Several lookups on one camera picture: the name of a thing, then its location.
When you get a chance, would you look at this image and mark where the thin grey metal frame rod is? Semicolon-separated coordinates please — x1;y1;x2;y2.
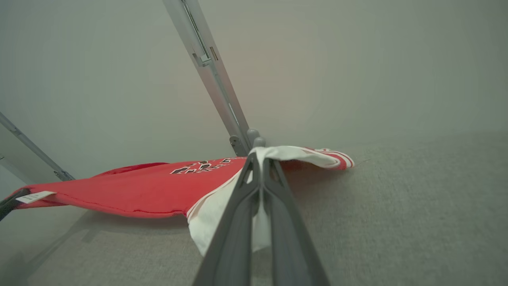
0;112;76;182

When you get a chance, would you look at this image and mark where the red jersey with white trim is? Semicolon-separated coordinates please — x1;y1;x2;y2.
8;145;355;257

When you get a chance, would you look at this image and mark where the grey metal frame post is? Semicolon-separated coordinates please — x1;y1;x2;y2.
162;0;266;157

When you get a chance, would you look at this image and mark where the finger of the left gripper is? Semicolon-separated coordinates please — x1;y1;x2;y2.
0;189;31;221

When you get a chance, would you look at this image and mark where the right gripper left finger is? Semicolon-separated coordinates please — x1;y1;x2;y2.
192;153;262;286

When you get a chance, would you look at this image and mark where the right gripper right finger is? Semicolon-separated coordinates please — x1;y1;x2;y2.
262;158;331;286

